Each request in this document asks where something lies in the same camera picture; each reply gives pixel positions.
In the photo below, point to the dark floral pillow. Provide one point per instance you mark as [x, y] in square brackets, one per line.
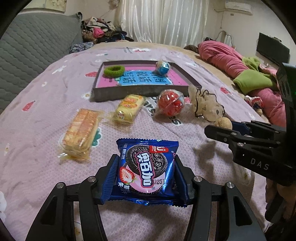
[75, 48]

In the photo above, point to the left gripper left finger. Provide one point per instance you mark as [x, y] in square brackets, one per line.
[55, 219]

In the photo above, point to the wafer biscuit clear pack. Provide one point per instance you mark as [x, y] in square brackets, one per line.
[77, 141]

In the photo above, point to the beige sheer hair scrunchie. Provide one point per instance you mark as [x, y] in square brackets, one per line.
[204, 104]

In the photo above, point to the yellow cake snack pack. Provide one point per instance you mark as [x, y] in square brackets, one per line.
[128, 108]

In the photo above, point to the purple strawberry print blanket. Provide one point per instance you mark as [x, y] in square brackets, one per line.
[33, 124]

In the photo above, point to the pile of clothes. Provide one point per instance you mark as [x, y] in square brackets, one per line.
[97, 30]

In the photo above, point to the floral small cloth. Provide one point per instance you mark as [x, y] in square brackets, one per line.
[256, 103]

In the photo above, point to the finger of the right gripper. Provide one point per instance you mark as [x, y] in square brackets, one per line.
[223, 135]
[242, 127]

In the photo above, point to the white air conditioner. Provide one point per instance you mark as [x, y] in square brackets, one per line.
[239, 7]

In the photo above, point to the red surprise egg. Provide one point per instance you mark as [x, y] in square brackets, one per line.
[170, 103]

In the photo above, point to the dark tray box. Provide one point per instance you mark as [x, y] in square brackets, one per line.
[120, 92]

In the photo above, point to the white curtain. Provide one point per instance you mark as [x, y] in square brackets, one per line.
[175, 23]

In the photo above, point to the tan bed sheet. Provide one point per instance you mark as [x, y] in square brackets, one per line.
[196, 53]

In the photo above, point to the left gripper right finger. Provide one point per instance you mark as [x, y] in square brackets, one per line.
[235, 219]

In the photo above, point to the blue oreo cookie pack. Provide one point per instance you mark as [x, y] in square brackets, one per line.
[146, 173]

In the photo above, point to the green fuzzy hair scrunchie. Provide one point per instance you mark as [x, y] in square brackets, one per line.
[114, 71]

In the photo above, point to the pink quilt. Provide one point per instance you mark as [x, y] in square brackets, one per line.
[228, 60]

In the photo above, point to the floral wall picture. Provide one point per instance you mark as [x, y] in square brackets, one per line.
[56, 5]

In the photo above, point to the grey quilted headboard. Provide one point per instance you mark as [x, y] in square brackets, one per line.
[30, 44]

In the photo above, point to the large blue white surprise egg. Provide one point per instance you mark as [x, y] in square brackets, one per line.
[162, 68]

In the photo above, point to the green fleece garment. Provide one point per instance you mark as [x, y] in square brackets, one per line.
[256, 76]

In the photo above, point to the black television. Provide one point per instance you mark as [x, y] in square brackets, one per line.
[273, 49]

